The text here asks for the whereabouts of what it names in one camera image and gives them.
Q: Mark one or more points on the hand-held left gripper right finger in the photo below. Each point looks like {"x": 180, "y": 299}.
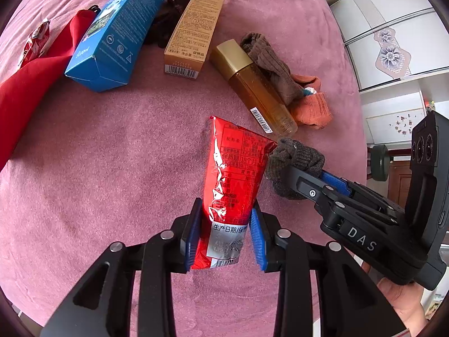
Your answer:
{"x": 258, "y": 244}

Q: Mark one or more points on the red and white wrapper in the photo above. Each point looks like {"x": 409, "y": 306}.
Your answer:
{"x": 37, "y": 33}

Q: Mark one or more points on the blue cardboard box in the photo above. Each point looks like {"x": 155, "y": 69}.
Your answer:
{"x": 119, "y": 35}

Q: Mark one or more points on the brown knit sock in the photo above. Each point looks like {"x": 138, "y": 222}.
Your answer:
{"x": 273, "y": 66}

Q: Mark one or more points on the dark brown knit glove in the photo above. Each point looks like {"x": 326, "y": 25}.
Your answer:
{"x": 168, "y": 10}

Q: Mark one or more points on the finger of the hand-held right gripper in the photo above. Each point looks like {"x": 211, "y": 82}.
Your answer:
{"x": 308, "y": 186}
{"x": 336, "y": 182}

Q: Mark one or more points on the person's right hand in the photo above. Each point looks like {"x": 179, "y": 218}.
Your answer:
{"x": 400, "y": 302}

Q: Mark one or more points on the red foil snack packet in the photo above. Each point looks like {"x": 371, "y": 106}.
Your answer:
{"x": 231, "y": 175}

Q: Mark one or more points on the dark grey knit sock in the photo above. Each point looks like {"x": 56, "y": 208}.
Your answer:
{"x": 301, "y": 154}

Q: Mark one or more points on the tan cardboard box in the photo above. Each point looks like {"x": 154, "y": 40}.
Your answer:
{"x": 193, "y": 31}

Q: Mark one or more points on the brown wooden cabinet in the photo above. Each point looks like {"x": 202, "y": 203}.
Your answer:
{"x": 400, "y": 179}

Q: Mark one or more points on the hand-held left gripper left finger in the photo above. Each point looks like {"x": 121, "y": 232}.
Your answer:
{"x": 191, "y": 240}

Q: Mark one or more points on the orange knit sock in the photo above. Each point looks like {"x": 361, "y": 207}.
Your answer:
{"x": 312, "y": 112}

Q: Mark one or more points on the white wardrobe with flower doors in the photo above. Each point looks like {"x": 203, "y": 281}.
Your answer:
{"x": 386, "y": 24}

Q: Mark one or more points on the red cloth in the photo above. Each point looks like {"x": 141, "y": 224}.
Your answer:
{"x": 31, "y": 77}

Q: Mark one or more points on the pink bed sheet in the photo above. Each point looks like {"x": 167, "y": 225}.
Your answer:
{"x": 105, "y": 182}

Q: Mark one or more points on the amber bottle with gold cap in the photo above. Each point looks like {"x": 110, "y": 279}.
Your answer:
{"x": 259, "y": 98}

